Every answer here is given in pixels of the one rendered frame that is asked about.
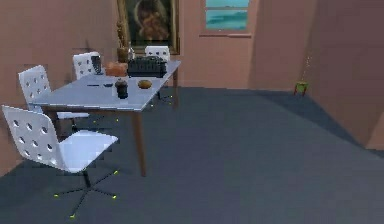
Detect white perforated swivel chair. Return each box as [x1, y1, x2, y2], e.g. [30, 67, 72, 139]
[1, 104, 120, 220]
[144, 45, 174, 105]
[17, 64, 90, 120]
[72, 51, 102, 81]

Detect round brown bread roll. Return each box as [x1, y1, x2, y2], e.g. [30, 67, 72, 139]
[137, 79, 153, 90]

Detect brown vase with dried twigs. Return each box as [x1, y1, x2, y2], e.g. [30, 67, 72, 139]
[116, 20, 130, 64]

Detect dark drinking glass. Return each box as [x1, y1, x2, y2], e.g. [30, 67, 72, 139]
[90, 55, 103, 76]

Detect black pepper mill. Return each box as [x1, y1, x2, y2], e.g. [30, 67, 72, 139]
[114, 78, 129, 100]

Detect grey table with brown legs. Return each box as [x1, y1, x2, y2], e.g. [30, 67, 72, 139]
[31, 59, 182, 178]

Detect small green red stool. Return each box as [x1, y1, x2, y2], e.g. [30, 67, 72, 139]
[293, 81, 309, 97]

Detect brown bread loaf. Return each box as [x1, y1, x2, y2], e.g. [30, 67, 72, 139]
[105, 61, 129, 78]

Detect black dish rack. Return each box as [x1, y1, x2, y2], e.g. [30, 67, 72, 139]
[126, 55, 168, 79]

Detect window with pink frame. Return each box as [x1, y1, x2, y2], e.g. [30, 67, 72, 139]
[199, 0, 253, 38]

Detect gold framed dark painting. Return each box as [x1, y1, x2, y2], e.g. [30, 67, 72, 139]
[116, 0, 181, 55]

